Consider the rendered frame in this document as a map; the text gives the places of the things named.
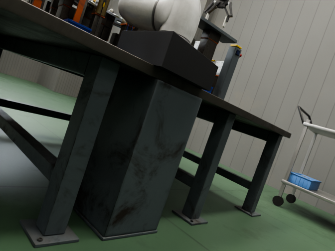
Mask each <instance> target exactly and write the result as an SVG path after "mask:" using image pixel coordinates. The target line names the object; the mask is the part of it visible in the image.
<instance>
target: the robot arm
mask: <svg viewBox="0 0 335 251"><path fill-rule="evenodd" d="M228 1H229V0H217V1H215V0H212V2H211V3H210V5H209V6H208V7H207V8H206V9H205V10H204V12H205V14H206V15H205V17H204V18H206V19H207V20H208V18H209V14H210V13H211V12H213V11H214V10H215V9H217V8H221V9H223V8H224V9H225V12H226V14H227V16H226V17H225V20H224V23H223V28H225V25H226V23H227V22H228V21H229V18H230V17H233V14H232V2H231V1H230V2H228ZM215 3H216V4H215ZM214 4H215V5H214ZM213 5H214V6H213ZM227 5H229V10H230V15H229V13H228V11H227V8H226V6H227ZM212 6H213V7H212ZM118 10H119V14H120V15H121V17H122V18H123V19H124V20H125V21H126V22H127V23H129V24H130V25H132V26H134V27H137V28H140V29H144V30H148V31H174V32H176V33H177V34H178V35H179V36H181V37H182V38H183V39H184V40H186V41H187V42H188V43H189V44H191V43H192V40H193V38H194V36H195V34H196V31H197V28H198V25H199V21H200V17H201V4H200V0H119V3H118Z"/></svg>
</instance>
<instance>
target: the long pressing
mask: <svg viewBox="0 0 335 251"><path fill-rule="evenodd" d="M78 3H79V0H74V2H73V5H75V6H78ZM94 5H95V3H94V2H92V1H90V0H89V1H88V4H87V6H88V7H90V8H91V7H92V9H93V8H94ZM106 14H107V15H108V16H111V17H112V19H113V20H114V22H113V25H114V26H117V27H119V28H121V27H122V26H121V23H122V19H123V18H121V17H119V16H118V15H116V14H114V13H112V12H110V11H108V10H107V11H106ZM119 22H121V23H119Z"/></svg>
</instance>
